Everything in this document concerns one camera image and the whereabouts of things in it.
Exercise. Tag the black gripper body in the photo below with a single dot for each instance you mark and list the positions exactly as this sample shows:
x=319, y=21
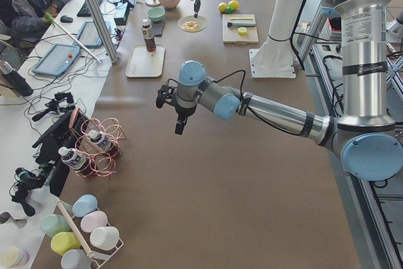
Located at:
x=183, y=112

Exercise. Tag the glazed twisted donut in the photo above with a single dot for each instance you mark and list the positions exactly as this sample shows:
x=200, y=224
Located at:
x=191, y=26

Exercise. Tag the cream rabbit tray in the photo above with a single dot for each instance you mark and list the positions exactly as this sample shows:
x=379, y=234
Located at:
x=143, y=64

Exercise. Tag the yellow lemon lower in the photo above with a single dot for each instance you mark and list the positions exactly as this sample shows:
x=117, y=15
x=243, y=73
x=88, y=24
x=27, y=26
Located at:
x=222, y=7

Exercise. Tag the yellow lemon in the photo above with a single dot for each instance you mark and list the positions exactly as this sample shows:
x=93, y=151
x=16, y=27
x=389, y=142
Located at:
x=222, y=7
x=234, y=4

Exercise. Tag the green lime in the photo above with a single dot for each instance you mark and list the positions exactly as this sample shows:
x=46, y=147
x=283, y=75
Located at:
x=229, y=10

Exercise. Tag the yellow lemon upper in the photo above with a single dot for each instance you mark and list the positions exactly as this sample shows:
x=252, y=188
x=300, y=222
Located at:
x=234, y=4

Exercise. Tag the yellow plastic knife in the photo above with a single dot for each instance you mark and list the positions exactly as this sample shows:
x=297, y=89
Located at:
x=241, y=18

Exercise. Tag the mint green bowl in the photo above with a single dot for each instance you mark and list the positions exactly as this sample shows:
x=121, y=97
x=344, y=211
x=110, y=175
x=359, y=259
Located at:
x=156, y=14

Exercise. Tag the wooden cutting board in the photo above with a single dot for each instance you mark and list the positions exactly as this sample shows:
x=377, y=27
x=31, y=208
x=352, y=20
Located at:
x=230, y=35

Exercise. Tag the dark tea bottle upright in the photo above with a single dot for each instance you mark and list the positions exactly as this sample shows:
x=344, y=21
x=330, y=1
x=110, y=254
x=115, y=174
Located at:
x=148, y=35

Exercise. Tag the bottle in rack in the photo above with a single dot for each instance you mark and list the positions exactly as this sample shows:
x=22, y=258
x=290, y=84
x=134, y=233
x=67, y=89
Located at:
x=102, y=142
x=76, y=160

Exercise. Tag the blue teach pendant far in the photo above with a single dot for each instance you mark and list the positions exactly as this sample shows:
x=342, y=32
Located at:
x=88, y=35

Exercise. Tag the blue teach pendant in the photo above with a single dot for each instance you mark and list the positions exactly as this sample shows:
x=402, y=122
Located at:
x=88, y=35
x=57, y=60

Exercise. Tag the black tablet stand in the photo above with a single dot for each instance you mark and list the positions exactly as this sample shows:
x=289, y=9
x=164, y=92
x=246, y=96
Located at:
x=57, y=135

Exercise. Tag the blue cup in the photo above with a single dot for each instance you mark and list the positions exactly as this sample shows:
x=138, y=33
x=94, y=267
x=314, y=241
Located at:
x=85, y=205

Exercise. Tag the pink cup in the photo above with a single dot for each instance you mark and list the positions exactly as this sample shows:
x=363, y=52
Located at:
x=93, y=220

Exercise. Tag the black computer mouse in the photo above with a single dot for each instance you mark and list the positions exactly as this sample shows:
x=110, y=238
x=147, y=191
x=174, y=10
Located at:
x=66, y=19

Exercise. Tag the white cup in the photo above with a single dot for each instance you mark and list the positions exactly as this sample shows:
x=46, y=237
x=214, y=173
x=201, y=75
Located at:
x=105, y=238

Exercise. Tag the blue teach pendant near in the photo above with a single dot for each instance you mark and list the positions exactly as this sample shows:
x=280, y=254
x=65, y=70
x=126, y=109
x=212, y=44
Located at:
x=57, y=60

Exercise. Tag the mint cup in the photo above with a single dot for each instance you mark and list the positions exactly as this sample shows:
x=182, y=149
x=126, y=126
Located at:
x=54, y=224

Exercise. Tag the copper wire bottle rack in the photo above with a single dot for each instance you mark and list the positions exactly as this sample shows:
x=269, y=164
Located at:
x=101, y=162

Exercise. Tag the black camera tripod far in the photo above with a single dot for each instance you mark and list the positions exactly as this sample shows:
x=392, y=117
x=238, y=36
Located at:
x=53, y=106

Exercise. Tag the aluminium frame post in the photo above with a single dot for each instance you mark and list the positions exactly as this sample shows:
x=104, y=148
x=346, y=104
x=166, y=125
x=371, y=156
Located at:
x=102, y=30

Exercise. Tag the wooden rod handle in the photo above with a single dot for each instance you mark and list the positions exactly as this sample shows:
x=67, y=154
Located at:
x=84, y=244

